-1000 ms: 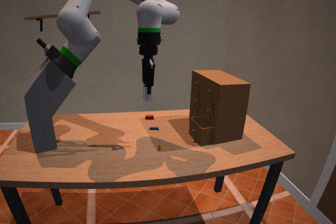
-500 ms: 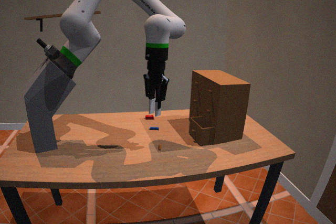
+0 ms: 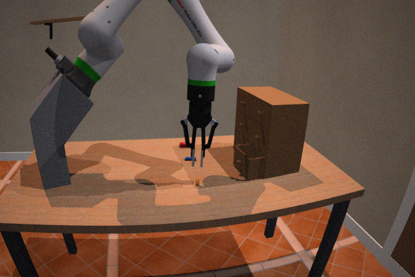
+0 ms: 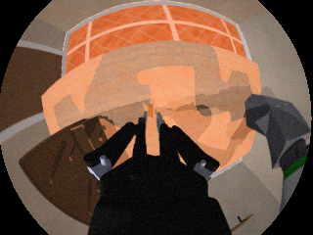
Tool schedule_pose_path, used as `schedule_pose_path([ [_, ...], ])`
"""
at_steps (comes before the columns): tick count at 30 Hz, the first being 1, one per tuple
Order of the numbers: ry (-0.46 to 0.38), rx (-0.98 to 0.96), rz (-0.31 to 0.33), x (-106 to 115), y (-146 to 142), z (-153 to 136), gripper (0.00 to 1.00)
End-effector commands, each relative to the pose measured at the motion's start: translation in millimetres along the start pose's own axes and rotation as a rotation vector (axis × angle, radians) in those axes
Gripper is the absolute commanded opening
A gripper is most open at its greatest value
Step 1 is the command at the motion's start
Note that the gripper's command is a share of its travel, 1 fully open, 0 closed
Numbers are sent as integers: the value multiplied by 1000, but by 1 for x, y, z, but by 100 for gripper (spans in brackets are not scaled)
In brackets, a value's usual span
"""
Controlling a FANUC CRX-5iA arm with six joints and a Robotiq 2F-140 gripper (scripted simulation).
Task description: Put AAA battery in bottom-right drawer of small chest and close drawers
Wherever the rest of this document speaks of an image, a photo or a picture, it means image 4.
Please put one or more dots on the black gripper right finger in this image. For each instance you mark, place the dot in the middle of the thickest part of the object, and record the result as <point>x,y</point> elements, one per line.
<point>190,152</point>

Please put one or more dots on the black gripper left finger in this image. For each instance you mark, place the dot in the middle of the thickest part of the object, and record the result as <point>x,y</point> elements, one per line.
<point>104,158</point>

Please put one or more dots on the dark brown drawer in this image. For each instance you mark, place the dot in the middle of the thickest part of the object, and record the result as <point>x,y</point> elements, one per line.
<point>45,172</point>
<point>81,206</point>
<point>68,156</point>
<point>92,130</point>
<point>89,186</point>

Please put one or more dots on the brown wooden chest of drawers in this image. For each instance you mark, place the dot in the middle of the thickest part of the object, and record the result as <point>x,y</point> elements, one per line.
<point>76,185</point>

